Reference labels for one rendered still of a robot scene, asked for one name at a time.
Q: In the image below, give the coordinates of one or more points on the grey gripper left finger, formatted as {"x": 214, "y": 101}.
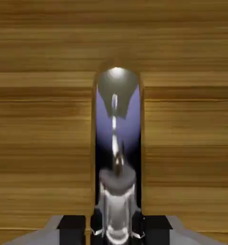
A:
{"x": 70, "y": 227}

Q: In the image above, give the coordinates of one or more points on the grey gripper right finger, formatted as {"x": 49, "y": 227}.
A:
{"x": 158, "y": 227}

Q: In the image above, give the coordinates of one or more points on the light wood cabinet door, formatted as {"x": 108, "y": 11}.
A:
{"x": 39, "y": 124}

